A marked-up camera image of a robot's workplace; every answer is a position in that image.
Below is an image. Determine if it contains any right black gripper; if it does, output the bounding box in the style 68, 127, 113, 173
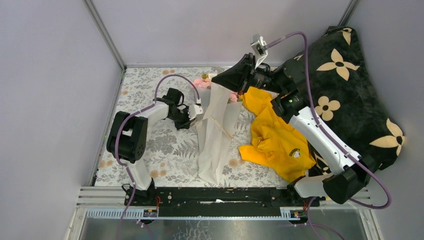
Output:
211, 53, 285, 96

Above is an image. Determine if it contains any pink fake flower stem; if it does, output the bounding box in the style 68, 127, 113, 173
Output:
193, 73, 212, 89
228, 92, 239, 103

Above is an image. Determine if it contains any white wrapping paper sheet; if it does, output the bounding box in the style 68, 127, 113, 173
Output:
197, 83, 242, 185

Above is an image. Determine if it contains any cream printed ribbon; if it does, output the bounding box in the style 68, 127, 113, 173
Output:
194, 116, 233, 142

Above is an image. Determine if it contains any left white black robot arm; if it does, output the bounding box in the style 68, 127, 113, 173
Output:
106, 88, 204, 206

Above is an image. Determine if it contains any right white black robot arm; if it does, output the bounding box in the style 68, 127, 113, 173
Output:
211, 53, 377, 206

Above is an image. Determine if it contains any floral tablecloth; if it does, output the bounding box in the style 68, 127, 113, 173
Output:
94, 67, 287, 187

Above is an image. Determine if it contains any yellow garment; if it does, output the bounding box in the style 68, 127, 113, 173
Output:
238, 87, 316, 183

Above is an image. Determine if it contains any black floral pillow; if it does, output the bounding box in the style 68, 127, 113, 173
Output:
291, 26, 405, 181

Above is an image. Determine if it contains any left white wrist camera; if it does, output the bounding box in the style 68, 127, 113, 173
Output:
187, 104, 204, 121

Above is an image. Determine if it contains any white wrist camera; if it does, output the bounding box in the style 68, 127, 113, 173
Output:
250, 34, 268, 69
187, 104, 204, 121

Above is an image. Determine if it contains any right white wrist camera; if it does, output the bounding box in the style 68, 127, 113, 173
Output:
250, 34, 268, 69

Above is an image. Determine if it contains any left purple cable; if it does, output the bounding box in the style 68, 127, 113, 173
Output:
114, 74, 202, 240

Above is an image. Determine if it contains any purple cable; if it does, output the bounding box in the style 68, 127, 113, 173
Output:
114, 74, 202, 240
264, 31, 392, 240

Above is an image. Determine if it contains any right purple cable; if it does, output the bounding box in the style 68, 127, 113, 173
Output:
264, 31, 392, 240

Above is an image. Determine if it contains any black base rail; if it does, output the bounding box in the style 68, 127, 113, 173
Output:
122, 184, 320, 218

